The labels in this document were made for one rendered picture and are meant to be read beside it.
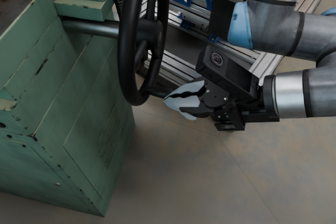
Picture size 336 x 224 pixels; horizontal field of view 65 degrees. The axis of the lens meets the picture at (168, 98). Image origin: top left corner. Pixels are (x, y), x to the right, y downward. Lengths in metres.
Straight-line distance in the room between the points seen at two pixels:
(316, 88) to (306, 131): 1.07
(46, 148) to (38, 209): 0.71
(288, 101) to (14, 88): 0.43
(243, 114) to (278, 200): 0.84
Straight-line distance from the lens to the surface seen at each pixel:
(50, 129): 0.61
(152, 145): 1.29
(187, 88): 0.51
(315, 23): 0.48
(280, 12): 0.46
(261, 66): 1.35
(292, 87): 0.43
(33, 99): 0.54
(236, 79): 0.43
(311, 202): 1.34
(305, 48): 0.48
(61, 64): 0.60
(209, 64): 0.40
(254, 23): 0.46
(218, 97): 0.46
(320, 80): 0.43
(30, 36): 0.51
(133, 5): 0.41
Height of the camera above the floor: 1.16
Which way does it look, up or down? 54 degrees down
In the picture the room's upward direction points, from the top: straight up
